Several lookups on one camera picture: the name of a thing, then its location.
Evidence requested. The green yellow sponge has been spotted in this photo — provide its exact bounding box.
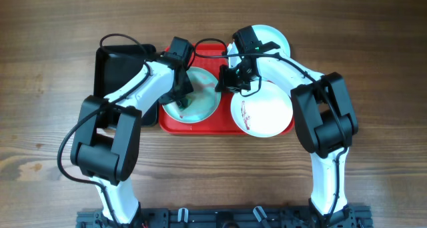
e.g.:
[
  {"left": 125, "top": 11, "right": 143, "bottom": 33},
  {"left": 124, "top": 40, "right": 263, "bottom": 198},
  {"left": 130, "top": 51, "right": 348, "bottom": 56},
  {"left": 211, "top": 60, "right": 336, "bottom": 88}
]
[{"left": 176, "top": 98, "right": 191, "bottom": 110}]

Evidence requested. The pale green plate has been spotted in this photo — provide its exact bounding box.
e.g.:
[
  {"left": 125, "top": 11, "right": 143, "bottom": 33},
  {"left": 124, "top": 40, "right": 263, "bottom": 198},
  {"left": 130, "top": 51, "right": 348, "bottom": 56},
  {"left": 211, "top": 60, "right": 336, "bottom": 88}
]
[{"left": 163, "top": 67, "right": 221, "bottom": 123}]

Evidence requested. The white plate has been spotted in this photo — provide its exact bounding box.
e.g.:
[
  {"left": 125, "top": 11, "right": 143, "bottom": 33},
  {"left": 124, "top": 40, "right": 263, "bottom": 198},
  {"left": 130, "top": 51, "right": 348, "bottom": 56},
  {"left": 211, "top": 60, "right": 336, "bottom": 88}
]
[
  {"left": 230, "top": 81, "right": 294, "bottom": 138},
  {"left": 227, "top": 24, "right": 292, "bottom": 69}
]

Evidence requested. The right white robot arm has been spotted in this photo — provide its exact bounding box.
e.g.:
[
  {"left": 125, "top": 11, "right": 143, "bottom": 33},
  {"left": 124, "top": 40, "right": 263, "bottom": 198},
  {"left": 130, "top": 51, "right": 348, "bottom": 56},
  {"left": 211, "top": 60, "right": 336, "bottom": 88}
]
[{"left": 216, "top": 25, "right": 358, "bottom": 227}]

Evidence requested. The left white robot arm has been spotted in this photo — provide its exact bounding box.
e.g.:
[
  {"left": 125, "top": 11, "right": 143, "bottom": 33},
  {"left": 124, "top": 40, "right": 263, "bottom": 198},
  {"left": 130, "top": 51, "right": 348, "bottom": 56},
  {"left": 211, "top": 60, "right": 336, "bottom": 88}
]
[{"left": 57, "top": 37, "right": 194, "bottom": 227}]

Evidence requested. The red plastic tray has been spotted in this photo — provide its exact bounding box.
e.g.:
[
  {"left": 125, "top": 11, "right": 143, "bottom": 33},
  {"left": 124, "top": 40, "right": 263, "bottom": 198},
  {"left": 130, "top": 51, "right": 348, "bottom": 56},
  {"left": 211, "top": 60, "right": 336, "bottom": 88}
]
[{"left": 158, "top": 43, "right": 294, "bottom": 135}]

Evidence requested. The black plastic tray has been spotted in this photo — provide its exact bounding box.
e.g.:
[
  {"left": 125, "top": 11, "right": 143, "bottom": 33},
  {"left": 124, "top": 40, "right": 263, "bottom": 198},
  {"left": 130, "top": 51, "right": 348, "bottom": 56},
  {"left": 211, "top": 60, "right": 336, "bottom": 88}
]
[{"left": 93, "top": 43, "right": 159, "bottom": 128}]

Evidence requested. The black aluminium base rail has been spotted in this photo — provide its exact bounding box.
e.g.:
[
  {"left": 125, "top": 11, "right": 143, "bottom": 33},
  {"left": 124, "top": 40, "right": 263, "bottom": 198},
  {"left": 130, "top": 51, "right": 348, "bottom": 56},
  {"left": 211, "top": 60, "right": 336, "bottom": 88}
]
[{"left": 75, "top": 205, "right": 374, "bottom": 228}]

